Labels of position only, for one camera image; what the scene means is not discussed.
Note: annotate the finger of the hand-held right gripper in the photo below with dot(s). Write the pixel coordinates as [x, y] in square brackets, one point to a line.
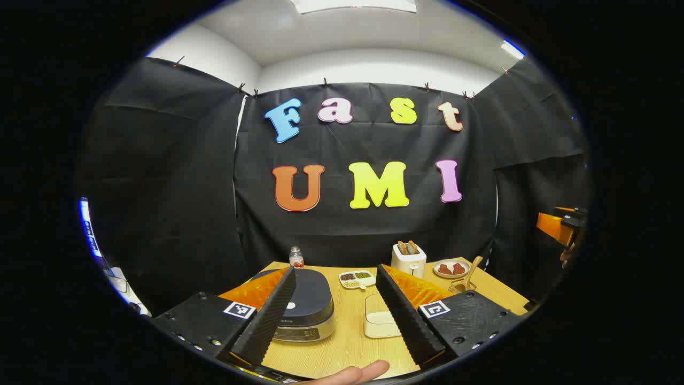
[550, 224]

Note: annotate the white round plate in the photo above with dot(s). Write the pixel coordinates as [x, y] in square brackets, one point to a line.
[451, 275]

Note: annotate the white side desk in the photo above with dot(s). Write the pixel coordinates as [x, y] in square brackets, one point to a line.
[123, 289]

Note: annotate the black backdrop cloth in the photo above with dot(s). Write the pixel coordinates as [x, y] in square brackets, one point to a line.
[368, 230]

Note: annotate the ceiling light panel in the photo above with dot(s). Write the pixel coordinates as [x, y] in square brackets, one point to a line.
[352, 5]

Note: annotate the white toaster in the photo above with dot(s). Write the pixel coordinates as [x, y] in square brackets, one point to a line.
[409, 264]

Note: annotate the dark grey rice cooker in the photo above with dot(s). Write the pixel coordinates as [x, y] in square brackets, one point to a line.
[312, 299]

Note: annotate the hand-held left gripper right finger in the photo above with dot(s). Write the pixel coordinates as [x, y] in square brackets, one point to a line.
[409, 321]

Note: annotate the white divided bean dish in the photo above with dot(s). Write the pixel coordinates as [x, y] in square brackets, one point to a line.
[357, 279]

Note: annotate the small drink bottle red label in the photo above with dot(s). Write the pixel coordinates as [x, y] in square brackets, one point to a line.
[296, 259]

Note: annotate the computer monitor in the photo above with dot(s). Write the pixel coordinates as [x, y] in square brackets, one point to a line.
[88, 230]

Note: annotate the clear glass tray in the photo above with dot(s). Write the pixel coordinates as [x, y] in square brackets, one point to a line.
[377, 302]

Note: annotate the wooden spoon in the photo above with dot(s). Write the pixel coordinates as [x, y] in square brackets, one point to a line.
[474, 267]

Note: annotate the brown toast slice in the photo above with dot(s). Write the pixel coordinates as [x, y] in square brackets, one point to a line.
[412, 247]
[402, 247]

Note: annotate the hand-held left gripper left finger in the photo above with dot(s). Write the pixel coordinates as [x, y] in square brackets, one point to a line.
[267, 321]

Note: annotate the red meat piece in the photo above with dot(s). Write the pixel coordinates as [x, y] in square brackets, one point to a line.
[458, 268]
[445, 269]

